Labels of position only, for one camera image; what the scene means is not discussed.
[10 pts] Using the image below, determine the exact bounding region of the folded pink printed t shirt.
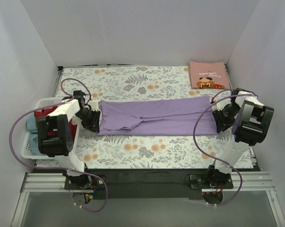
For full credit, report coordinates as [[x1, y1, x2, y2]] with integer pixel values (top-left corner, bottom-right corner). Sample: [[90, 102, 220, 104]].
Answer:
[[188, 61, 231, 89]]

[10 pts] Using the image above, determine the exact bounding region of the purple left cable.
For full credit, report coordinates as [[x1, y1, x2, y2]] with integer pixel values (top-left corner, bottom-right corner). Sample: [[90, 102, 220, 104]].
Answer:
[[9, 79, 109, 213]]

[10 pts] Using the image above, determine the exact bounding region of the red t shirt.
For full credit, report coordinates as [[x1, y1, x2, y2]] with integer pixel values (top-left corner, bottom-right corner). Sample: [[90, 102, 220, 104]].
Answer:
[[34, 106, 77, 141]]

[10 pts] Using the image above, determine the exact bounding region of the floral tablecloth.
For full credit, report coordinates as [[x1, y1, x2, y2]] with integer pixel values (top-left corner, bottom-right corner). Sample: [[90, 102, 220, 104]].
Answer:
[[56, 66, 232, 169]]

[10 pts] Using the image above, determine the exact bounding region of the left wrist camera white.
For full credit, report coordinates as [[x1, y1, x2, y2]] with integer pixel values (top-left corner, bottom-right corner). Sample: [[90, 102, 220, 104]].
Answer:
[[88, 100, 100, 111]]

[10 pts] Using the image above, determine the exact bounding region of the purple cable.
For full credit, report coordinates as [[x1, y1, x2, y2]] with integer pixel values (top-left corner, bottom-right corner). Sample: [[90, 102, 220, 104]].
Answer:
[[9, 79, 109, 213], [192, 89, 258, 207]]

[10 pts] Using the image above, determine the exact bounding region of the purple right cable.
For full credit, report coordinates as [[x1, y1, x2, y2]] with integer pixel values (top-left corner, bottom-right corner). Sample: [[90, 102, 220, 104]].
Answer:
[[192, 89, 258, 207]]

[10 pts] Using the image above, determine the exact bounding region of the blue t shirt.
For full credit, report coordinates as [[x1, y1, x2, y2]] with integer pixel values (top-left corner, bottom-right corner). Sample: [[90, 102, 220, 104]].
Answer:
[[26, 113, 44, 156]]

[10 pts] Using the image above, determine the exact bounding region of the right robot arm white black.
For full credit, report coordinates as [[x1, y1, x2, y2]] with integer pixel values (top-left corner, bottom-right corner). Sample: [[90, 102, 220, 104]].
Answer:
[[205, 88, 275, 188]]

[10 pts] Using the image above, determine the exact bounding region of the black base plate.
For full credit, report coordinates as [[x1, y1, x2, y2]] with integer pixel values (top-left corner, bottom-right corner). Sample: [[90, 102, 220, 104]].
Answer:
[[64, 168, 234, 201]]

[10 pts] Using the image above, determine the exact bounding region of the purple t shirt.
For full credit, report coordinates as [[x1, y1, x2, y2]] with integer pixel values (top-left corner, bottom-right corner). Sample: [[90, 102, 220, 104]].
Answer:
[[99, 96, 217, 136]]

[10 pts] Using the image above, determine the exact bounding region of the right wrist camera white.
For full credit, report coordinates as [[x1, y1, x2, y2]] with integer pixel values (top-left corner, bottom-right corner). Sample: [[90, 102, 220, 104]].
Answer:
[[211, 98, 226, 111]]

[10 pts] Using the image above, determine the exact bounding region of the white plastic laundry basket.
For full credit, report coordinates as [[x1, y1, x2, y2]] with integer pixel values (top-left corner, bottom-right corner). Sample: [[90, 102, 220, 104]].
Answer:
[[20, 97, 81, 160]]

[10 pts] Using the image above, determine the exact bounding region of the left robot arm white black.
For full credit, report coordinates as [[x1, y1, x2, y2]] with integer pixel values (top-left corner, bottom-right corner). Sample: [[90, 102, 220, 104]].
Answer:
[[36, 90, 100, 189]]

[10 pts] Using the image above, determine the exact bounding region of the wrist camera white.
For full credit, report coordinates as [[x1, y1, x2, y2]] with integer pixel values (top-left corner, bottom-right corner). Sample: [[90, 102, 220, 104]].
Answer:
[[211, 98, 226, 111], [88, 100, 100, 111]]

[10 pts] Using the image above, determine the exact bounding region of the aluminium frame rail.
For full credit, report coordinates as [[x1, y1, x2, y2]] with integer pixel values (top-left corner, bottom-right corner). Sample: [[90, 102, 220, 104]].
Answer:
[[11, 171, 285, 227]]

